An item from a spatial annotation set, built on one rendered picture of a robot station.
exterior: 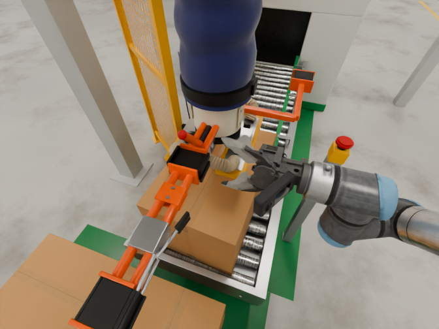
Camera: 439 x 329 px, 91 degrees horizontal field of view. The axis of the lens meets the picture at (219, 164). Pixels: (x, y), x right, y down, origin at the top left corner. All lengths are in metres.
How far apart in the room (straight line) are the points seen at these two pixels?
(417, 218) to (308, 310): 1.26
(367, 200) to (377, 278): 1.54
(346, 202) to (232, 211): 0.43
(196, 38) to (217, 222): 0.57
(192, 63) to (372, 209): 0.52
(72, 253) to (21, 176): 1.56
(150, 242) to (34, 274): 1.01
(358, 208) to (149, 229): 0.43
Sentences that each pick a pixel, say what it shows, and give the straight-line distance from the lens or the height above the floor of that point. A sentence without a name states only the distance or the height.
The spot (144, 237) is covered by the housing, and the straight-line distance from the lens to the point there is 0.50.
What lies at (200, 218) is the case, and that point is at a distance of 0.81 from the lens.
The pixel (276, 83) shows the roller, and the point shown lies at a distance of 2.35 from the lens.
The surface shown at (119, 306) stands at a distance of 0.47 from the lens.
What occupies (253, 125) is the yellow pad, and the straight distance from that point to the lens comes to 0.89.
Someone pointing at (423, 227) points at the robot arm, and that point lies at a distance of 0.61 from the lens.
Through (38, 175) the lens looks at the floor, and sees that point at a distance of 2.73.
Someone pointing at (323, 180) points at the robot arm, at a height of 1.31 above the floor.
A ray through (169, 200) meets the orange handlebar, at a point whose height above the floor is 1.23.
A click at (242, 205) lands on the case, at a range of 0.83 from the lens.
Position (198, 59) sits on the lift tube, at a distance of 0.59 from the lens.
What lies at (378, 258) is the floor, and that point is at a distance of 2.10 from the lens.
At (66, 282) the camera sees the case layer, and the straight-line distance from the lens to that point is 1.35.
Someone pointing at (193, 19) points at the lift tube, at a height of 1.51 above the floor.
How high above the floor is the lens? 1.67
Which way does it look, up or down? 50 degrees down
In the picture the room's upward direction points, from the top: straight up
